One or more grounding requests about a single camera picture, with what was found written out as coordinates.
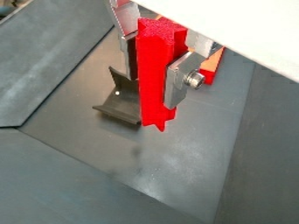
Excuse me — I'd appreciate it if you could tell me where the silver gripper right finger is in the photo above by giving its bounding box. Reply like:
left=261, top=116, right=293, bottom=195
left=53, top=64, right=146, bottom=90
left=162, top=29, right=221, bottom=109

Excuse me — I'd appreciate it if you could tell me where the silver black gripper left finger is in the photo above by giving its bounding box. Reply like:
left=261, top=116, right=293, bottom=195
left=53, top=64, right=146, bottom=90
left=104, top=0, right=140, bottom=81

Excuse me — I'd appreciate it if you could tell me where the red star peg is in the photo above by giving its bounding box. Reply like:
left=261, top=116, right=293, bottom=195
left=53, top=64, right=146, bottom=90
left=134, top=17, right=188, bottom=131

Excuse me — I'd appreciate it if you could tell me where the red shape sorter board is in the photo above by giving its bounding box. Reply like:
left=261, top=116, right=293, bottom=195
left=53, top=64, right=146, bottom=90
left=152, top=17, right=224, bottom=88

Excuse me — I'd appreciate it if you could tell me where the black curved holder stand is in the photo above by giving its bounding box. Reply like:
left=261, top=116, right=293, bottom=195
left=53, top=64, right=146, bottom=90
left=92, top=66, right=141, bottom=124

